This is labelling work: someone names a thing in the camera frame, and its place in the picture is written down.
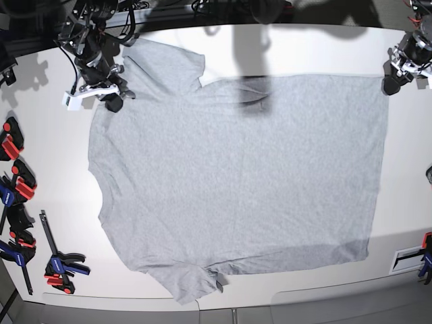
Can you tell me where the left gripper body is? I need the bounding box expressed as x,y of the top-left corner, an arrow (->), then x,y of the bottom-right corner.
389,47 -> 431,88

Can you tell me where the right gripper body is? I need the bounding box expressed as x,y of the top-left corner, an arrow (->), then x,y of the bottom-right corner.
78,62 -> 136,101

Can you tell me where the grey T-shirt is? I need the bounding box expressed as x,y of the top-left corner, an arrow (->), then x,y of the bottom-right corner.
88,39 -> 388,304

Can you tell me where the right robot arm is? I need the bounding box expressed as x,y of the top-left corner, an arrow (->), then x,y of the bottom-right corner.
56,1 -> 136,113

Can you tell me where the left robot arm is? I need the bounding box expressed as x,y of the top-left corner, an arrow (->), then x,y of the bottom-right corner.
382,1 -> 431,96

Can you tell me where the dark object right edge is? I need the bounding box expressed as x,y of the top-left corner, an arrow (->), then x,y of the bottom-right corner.
425,166 -> 432,185

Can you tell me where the red black clamp top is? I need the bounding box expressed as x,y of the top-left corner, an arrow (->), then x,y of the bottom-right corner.
1,111 -> 24,161

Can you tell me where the blue red clamp middle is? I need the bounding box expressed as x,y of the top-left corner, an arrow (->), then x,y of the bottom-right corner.
1,159 -> 37,232

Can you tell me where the blue red clamp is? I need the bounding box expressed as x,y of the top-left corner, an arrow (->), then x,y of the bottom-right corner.
0,205 -> 37,296
1,159 -> 37,232

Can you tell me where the blue clamp right edge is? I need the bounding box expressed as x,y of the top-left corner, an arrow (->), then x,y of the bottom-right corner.
418,232 -> 432,285

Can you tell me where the blue red clamp lower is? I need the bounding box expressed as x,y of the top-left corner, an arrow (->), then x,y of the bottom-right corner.
0,205 -> 37,296

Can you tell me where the blue bar clamp front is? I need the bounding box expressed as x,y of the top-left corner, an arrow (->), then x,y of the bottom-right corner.
39,210 -> 90,294

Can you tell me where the white label plate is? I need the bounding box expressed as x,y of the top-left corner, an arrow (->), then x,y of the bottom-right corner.
389,246 -> 424,275

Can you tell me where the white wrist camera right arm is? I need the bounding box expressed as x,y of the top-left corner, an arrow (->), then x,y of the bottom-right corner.
62,92 -> 83,111

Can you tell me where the aluminium rail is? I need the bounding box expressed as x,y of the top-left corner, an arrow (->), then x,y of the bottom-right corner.
106,6 -> 194,28

